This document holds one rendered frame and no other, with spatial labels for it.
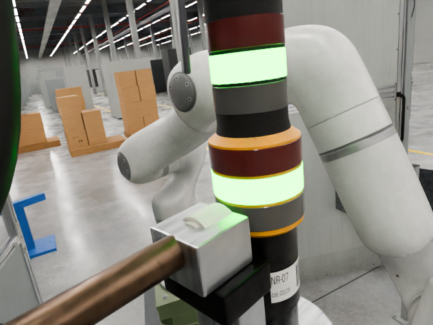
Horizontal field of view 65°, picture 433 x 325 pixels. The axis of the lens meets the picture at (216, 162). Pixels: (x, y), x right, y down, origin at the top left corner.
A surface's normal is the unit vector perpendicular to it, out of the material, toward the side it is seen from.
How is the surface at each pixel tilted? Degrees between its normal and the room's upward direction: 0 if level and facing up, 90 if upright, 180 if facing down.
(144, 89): 90
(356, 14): 90
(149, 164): 96
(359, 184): 89
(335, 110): 82
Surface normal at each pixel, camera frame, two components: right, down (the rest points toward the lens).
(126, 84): 0.45, 0.21
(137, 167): -0.40, 0.32
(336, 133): -0.59, 0.23
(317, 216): 0.18, 0.26
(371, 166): -0.28, 0.10
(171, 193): -0.29, -0.64
